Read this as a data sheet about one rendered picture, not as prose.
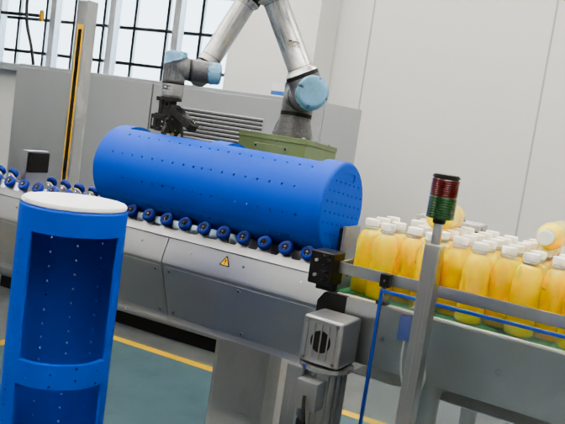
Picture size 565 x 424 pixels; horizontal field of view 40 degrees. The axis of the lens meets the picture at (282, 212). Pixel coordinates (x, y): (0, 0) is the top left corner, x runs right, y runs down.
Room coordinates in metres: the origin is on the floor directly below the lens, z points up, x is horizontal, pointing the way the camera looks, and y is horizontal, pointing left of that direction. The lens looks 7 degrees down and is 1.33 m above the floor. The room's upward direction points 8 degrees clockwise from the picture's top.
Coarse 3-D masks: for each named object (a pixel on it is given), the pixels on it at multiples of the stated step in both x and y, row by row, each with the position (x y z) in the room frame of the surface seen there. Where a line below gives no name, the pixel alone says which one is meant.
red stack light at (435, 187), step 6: (432, 180) 1.73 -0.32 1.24; (438, 180) 1.71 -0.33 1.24; (444, 180) 1.71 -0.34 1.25; (450, 180) 1.71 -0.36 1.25; (432, 186) 1.73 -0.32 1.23; (438, 186) 1.71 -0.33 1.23; (444, 186) 1.71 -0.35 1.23; (450, 186) 1.71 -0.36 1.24; (456, 186) 1.71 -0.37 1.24; (432, 192) 1.72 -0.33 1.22; (438, 192) 1.71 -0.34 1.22; (444, 192) 1.71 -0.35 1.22; (450, 192) 1.71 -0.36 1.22; (456, 192) 1.72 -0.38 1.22; (450, 198) 1.71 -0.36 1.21; (456, 198) 1.72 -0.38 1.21
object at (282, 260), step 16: (0, 192) 2.82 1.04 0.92; (16, 192) 2.80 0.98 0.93; (128, 224) 2.51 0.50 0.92; (144, 224) 2.49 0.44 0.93; (192, 240) 2.38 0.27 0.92; (208, 240) 2.36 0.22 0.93; (224, 240) 2.34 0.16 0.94; (256, 256) 2.26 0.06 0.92; (272, 256) 2.24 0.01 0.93; (288, 256) 2.22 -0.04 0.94
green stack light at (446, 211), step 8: (432, 200) 1.72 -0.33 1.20; (440, 200) 1.71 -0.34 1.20; (448, 200) 1.71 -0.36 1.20; (456, 200) 1.72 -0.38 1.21; (432, 208) 1.72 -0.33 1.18; (440, 208) 1.71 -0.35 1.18; (448, 208) 1.71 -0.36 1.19; (432, 216) 1.71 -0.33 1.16; (440, 216) 1.71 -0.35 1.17; (448, 216) 1.71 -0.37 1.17
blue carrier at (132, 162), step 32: (128, 128) 2.63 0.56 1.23; (96, 160) 2.57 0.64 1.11; (128, 160) 2.50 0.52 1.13; (160, 160) 2.44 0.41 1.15; (192, 160) 2.39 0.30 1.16; (224, 160) 2.35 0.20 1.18; (256, 160) 2.31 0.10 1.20; (288, 160) 2.28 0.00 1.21; (128, 192) 2.51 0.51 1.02; (160, 192) 2.43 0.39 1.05; (192, 192) 2.36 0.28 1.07; (224, 192) 2.30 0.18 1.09; (256, 192) 2.24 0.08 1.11; (288, 192) 2.19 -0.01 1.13; (320, 192) 2.15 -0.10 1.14; (352, 192) 2.30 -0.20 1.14; (224, 224) 2.34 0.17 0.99; (256, 224) 2.26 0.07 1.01; (288, 224) 2.19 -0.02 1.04; (320, 224) 2.15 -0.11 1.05; (352, 224) 2.33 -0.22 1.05
